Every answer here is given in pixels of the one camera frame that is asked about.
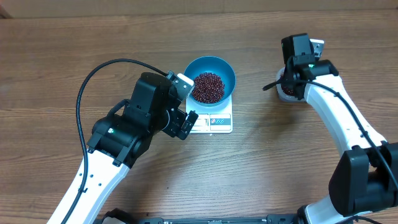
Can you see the clear plastic food container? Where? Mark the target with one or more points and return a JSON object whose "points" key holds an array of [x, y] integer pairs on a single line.
{"points": [[283, 95]]}

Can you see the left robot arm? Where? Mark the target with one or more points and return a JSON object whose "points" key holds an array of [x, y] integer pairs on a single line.
{"points": [[122, 136]]}

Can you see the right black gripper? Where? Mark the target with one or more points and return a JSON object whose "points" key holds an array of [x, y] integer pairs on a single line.
{"points": [[285, 85]]}

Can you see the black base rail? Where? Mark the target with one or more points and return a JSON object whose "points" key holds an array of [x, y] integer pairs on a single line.
{"points": [[118, 216]]}

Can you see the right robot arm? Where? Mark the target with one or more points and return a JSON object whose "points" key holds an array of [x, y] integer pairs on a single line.
{"points": [[365, 179]]}

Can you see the teal blue bowl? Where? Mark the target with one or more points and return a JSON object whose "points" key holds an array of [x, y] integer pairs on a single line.
{"points": [[215, 65]]}

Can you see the red beans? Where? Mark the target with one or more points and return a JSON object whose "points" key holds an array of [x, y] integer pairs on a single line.
{"points": [[209, 88]]}

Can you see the white digital kitchen scale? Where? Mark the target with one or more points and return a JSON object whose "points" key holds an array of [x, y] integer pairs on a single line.
{"points": [[217, 119]]}

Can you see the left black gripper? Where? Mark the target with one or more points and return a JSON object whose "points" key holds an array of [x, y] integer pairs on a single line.
{"points": [[173, 127]]}

